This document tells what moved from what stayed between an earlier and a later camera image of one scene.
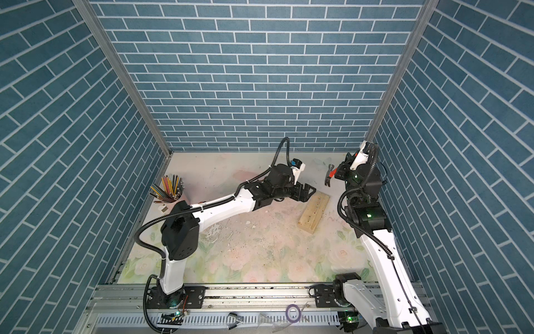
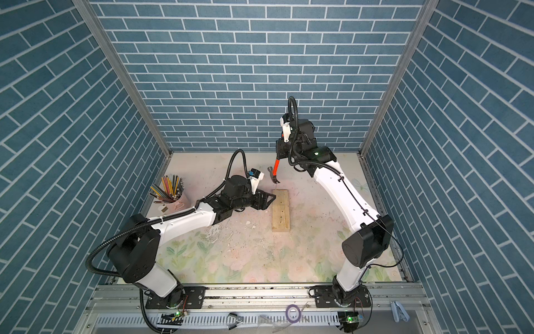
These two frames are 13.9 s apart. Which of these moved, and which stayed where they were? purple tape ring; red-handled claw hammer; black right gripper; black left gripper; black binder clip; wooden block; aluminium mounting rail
Moved: wooden block; black right gripper; black left gripper; red-handled claw hammer
Stayed: aluminium mounting rail; black binder clip; purple tape ring
